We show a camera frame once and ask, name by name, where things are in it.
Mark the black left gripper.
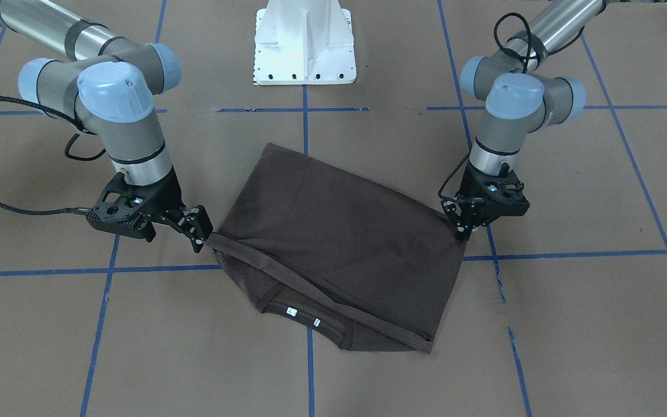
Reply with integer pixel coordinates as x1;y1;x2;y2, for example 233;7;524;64
441;161;508;241

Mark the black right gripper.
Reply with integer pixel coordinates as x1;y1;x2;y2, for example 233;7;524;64
137;168;214;254

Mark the brown t-shirt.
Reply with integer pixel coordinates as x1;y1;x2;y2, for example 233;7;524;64
207;143;466;353

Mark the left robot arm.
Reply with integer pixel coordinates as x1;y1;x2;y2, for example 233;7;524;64
441;1;607;241

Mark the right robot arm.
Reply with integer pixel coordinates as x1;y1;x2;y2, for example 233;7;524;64
0;1;212;253

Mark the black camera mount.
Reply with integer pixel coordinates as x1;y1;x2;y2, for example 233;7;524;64
86;172;156;243
478;163;530;221

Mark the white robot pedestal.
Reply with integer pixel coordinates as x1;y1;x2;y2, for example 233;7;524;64
252;1;357;86

